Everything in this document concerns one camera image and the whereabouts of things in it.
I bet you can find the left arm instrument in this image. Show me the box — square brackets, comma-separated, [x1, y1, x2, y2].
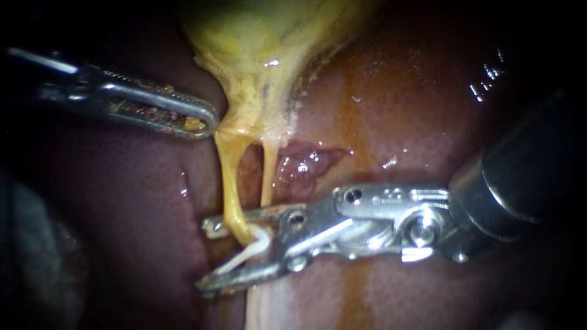
[6, 45, 112, 105]

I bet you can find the thin tube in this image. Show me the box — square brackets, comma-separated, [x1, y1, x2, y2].
[213, 130, 259, 246]
[259, 139, 281, 208]

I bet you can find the right arm instrument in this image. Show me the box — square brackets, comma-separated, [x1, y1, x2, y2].
[274, 183, 474, 272]

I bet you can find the right arm instrument jaw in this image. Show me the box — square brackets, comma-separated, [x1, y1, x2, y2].
[195, 253, 295, 298]
[201, 204, 295, 239]

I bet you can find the left arm instrument jaw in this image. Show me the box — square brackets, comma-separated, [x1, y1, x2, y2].
[102, 69, 194, 100]
[94, 81, 220, 141]

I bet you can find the white clip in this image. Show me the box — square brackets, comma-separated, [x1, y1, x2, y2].
[214, 223, 275, 277]

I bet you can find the gallbladder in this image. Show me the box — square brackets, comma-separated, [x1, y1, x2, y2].
[177, 0, 384, 149]

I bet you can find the dark red liver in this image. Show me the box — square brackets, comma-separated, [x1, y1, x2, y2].
[0, 0, 587, 330]

